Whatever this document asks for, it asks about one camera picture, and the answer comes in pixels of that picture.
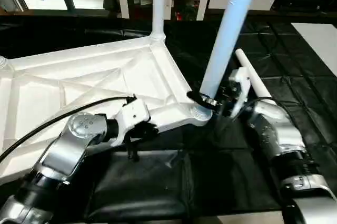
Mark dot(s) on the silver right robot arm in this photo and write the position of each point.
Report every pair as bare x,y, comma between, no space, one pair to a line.
279,134

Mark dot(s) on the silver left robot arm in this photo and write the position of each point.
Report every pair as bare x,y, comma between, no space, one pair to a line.
63,150

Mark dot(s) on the white plastic table leg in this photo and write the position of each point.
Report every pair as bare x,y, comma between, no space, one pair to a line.
158,3
226,29
253,74

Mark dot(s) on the black work mat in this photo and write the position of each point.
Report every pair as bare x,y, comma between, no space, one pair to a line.
210,182

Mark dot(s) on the white plastic table top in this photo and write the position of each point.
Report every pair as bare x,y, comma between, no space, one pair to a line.
79,77

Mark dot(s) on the white flat board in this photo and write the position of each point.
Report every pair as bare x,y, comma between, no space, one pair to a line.
318,40

